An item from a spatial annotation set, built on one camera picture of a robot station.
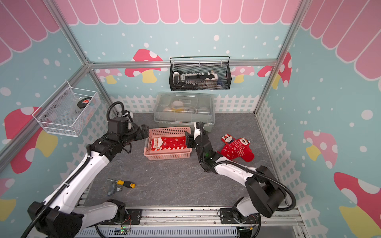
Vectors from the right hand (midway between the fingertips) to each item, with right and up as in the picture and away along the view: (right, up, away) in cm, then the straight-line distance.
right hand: (189, 131), depth 82 cm
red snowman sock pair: (+28, -12, +14) cm, 34 cm away
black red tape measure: (-56, +15, -5) cm, 58 cm away
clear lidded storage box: (-5, +14, +17) cm, 23 cm away
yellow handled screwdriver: (-36, -30, +1) cm, 47 cm away
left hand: (-26, 0, -5) cm, 26 cm away
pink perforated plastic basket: (-14, -15, +11) cm, 23 cm away
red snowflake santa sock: (-15, -8, +17) cm, 24 cm away
